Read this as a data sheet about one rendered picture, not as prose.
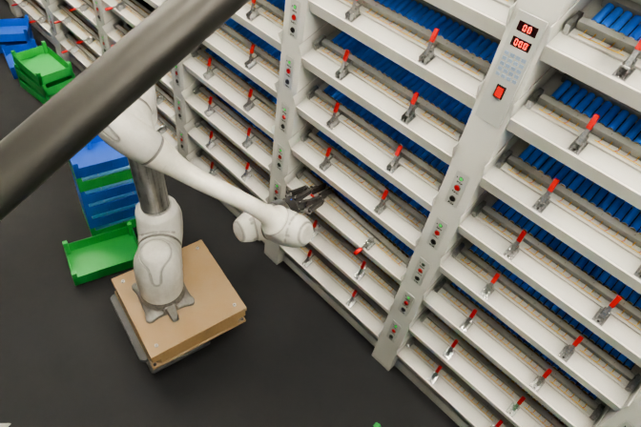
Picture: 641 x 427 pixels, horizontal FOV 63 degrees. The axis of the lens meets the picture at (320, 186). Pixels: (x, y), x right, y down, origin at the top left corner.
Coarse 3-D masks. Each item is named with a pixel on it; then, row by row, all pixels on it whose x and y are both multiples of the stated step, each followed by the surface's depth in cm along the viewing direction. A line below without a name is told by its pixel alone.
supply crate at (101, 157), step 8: (96, 136) 230; (96, 144) 231; (104, 144) 232; (80, 152) 226; (88, 152) 226; (96, 152) 227; (104, 152) 228; (112, 152) 228; (72, 160) 222; (80, 160) 223; (88, 160) 223; (96, 160) 224; (104, 160) 224; (112, 160) 218; (120, 160) 221; (72, 168) 213; (80, 168) 213; (88, 168) 215; (96, 168) 217; (104, 168) 219; (112, 168) 221; (80, 176) 216
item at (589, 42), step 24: (600, 0) 114; (624, 0) 110; (576, 24) 111; (600, 24) 108; (624, 24) 108; (552, 48) 109; (576, 48) 109; (600, 48) 107; (624, 48) 105; (576, 72) 109; (600, 72) 105; (624, 72) 103; (624, 96) 104
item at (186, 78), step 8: (184, 72) 231; (184, 80) 233; (192, 80) 236; (176, 88) 240; (184, 88) 236; (176, 96) 244; (176, 104) 248; (184, 104) 242; (176, 112) 252; (184, 112) 246; (192, 112) 248; (176, 120) 256; (184, 120) 250; (176, 128) 260; (184, 136) 258; (192, 144) 261; (184, 152) 266
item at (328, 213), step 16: (288, 176) 206; (304, 176) 210; (320, 192) 205; (320, 208) 201; (336, 224) 197; (352, 224) 196; (352, 240) 193; (368, 256) 192; (384, 256) 188; (400, 272) 184
